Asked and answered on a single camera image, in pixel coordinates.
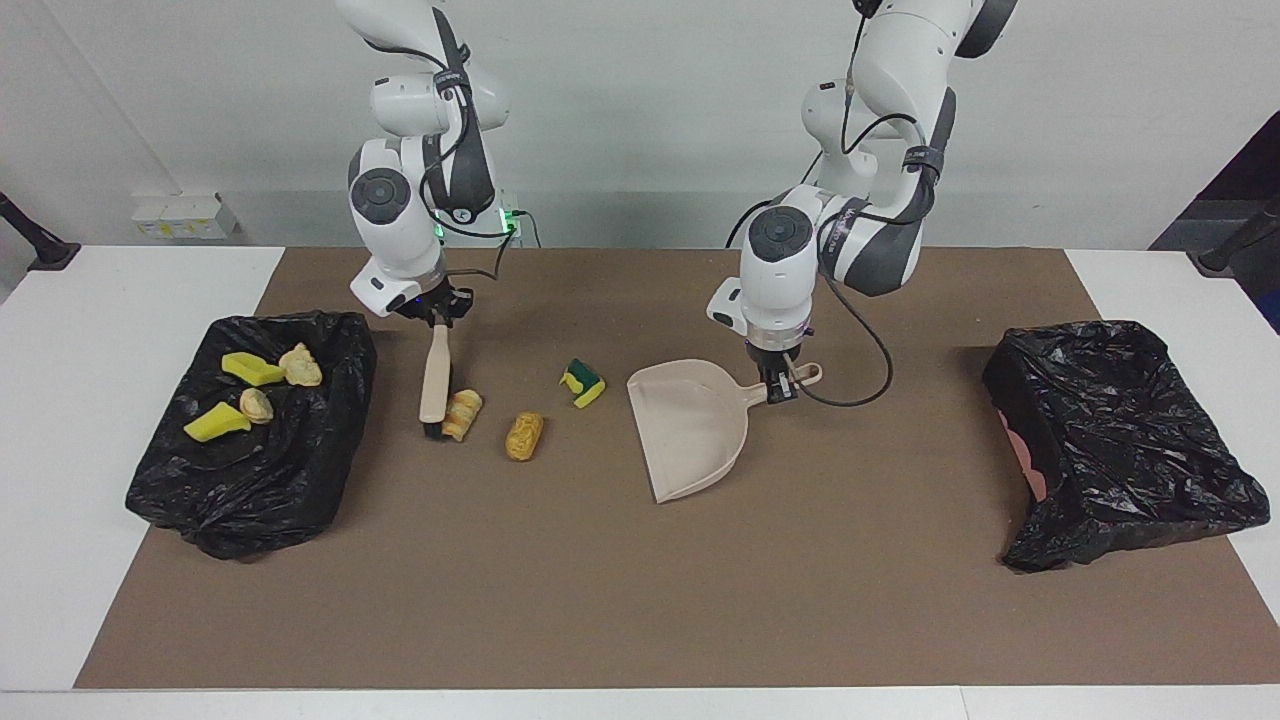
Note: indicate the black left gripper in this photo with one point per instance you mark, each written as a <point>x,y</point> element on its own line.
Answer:
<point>778,358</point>

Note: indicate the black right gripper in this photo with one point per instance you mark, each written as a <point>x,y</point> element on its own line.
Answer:
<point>435,298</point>

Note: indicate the beige hand brush black bristles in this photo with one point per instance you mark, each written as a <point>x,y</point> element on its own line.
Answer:
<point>435,375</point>

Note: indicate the beige plastic dustpan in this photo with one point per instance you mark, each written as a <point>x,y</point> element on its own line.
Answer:
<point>690,430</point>

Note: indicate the striped bread roll toy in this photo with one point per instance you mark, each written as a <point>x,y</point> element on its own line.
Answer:
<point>463,415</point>
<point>256,406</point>

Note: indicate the golden brown bread toy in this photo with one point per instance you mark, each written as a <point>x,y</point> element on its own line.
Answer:
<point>524,437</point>

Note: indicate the pale foam lump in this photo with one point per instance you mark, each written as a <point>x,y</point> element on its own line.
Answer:
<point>300,367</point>

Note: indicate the green and yellow sponge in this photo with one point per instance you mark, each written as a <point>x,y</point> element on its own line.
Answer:
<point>583,384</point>

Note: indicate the notched yellow sponge piece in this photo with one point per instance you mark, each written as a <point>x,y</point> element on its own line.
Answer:
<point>250,369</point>

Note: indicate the chunky yellow sponge piece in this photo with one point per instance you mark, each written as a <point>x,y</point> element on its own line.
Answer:
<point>213,424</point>

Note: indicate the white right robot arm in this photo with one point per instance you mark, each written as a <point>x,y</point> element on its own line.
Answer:
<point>395,240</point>

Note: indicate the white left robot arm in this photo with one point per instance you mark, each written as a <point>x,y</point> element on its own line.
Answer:
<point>780,290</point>

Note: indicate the black trash bag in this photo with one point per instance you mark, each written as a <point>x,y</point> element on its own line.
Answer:
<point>1130,450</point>
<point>260,490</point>

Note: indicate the pink bin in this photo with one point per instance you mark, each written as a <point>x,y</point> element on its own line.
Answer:
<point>1030,465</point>

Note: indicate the brown table mat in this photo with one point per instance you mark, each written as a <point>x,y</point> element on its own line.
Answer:
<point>640,620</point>

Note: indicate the white power strip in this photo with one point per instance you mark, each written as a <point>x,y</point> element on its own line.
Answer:
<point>180,220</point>

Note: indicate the black camera stand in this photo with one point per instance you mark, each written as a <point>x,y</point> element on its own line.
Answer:
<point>45,250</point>
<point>1230,250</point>

